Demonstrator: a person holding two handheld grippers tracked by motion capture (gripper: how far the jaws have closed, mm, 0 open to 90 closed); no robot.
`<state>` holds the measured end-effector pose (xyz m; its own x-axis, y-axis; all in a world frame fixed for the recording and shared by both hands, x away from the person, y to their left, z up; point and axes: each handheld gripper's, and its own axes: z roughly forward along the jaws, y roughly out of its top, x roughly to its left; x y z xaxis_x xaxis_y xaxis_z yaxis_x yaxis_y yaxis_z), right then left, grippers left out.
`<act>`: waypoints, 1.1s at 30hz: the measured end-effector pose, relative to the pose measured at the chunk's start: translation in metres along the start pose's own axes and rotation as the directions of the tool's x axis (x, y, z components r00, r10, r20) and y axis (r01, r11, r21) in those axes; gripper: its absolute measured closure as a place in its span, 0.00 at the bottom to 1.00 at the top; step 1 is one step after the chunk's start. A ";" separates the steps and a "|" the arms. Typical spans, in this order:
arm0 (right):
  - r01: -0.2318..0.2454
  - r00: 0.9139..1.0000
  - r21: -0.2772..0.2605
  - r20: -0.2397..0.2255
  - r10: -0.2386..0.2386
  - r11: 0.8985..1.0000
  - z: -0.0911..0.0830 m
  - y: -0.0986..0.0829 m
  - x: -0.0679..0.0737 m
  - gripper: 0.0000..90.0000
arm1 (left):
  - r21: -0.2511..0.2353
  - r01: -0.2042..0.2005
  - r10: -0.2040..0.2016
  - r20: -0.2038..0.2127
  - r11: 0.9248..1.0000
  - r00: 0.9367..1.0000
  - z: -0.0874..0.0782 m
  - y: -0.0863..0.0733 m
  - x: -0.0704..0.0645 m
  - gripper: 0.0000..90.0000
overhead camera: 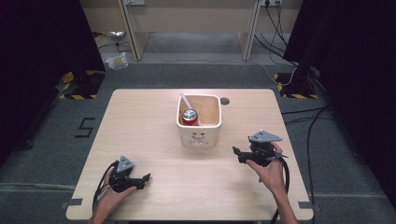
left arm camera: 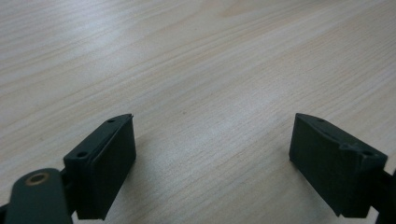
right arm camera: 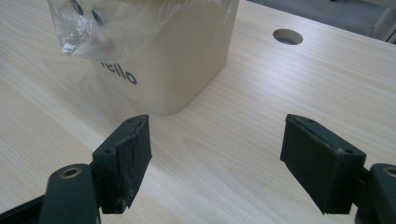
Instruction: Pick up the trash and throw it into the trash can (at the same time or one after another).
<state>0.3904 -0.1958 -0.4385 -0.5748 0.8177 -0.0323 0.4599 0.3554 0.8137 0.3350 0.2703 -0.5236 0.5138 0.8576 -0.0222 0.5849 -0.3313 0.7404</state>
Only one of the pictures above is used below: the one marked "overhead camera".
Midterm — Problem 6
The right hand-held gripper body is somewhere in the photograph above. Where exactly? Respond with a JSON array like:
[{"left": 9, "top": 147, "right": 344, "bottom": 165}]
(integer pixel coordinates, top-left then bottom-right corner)
[{"left": 237, "top": 129, "right": 290, "bottom": 168}]

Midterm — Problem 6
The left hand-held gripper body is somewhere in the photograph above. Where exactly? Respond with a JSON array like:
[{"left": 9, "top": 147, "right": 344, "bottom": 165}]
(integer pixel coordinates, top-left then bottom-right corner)
[{"left": 108, "top": 155, "right": 146, "bottom": 193}]

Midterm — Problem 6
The white square bin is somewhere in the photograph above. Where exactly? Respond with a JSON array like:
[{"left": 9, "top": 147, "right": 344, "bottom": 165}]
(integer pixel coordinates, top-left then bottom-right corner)
[{"left": 176, "top": 93, "right": 223, "bottom": 149}]

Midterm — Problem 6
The red drink can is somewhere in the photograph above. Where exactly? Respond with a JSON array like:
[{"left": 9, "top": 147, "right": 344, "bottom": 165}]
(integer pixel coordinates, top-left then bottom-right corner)
[{"left": 181, "top": 108, "right": 200, "bottom": 127}]

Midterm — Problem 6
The person's left hand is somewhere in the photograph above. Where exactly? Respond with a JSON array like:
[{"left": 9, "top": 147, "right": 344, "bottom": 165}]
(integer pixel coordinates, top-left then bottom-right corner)
[{"left": 93, "top": 169, "right": 138, "bottom": 217}]

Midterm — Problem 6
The person's right hand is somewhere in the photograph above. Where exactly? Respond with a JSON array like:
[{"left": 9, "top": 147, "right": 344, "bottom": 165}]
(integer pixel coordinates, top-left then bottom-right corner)
[{"left": 245, "top": 142, "right": 287, "bottom": 196}]

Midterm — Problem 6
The stand base with striped tape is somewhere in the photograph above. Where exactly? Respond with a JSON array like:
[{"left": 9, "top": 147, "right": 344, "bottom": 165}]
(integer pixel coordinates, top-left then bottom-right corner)
[
  {"left": 273, "top": 72, "right": 319, "bottom": 100},
  {"left": 58, "top": 70, "right": 106, "bottom": 101}
]

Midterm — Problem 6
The crumpled clear plastic bag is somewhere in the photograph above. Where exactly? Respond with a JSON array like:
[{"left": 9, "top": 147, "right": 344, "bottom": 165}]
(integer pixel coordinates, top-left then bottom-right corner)
[{"left": 105, "top": 51, "right": 129, "bottom": 71}]

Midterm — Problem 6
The black curtain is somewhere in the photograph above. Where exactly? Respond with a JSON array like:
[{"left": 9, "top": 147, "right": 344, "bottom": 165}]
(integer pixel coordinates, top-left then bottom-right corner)
[
  {"left": 0, "top": 0, "right": 106, "bottom": 169},
  {"left": 282, "top": 0, "right": 396, "bottom": 210}
]

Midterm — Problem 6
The crumpled silver foil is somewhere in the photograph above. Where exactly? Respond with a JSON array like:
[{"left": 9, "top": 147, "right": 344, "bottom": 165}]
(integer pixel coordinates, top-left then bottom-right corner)
[{"left": 107, "top": 30, "right": 126, "bottom": 42}]

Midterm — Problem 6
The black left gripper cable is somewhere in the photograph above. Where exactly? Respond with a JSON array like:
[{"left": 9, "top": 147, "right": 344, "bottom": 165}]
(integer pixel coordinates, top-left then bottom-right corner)
[{"left": 92, "top": 160, "right": 120, "bottom": 213}]

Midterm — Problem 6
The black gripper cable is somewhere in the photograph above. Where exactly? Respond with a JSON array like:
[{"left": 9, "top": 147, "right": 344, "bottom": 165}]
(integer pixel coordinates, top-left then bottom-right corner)
[
  {"left": 92, "top": 160, "right": 120, "bottom": 213},
  {"left": 270, "top": 156, "right": 291, "bottom": 224}
]

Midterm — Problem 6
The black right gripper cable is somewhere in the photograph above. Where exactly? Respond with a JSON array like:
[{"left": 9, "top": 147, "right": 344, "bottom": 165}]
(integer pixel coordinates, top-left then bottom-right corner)
[{"left": 270, "top": 156, "right": 291, "bottom": 224}]

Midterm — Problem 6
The black floor cable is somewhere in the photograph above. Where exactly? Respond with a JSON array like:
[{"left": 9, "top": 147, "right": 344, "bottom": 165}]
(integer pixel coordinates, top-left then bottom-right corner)
[{"left": 279, "top": 105, "right": 331, "bottom": 224}]

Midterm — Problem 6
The black wall cable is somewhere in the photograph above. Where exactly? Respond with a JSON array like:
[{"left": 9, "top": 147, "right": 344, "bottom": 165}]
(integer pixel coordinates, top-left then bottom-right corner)
[{"left": 253, "top": 3, "right": 298, "bottom": 67}]

